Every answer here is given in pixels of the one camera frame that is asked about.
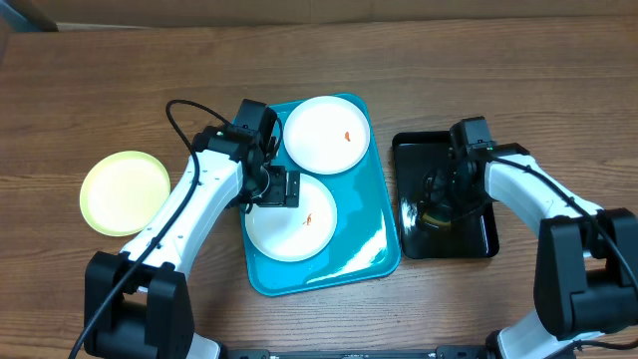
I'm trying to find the green yellow sponge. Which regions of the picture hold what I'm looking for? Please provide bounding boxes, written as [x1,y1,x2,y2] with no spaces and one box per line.
[421,212,451,228]

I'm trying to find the white plate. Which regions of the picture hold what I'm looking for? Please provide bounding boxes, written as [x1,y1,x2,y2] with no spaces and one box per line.
[244,174,337,262]
[283,96,371,175]

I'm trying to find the yellow-green plate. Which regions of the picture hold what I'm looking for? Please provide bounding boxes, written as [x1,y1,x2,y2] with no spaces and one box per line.
[79,151,170,236]

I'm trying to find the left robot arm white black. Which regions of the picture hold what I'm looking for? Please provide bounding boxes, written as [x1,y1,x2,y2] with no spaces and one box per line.
[70,125,299,358]

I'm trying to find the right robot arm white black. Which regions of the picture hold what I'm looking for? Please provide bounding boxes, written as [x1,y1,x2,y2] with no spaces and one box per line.
[421,142,637,358]

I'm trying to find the black rectangular tray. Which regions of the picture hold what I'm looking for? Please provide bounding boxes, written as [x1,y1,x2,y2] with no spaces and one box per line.
[392,132,499,259]

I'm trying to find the teal plastic tray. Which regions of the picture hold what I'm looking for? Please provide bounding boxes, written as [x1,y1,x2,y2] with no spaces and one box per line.
[240,94,401,296]

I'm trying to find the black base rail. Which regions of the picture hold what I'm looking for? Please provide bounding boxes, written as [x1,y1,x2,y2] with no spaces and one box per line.
[220,345,496,359]

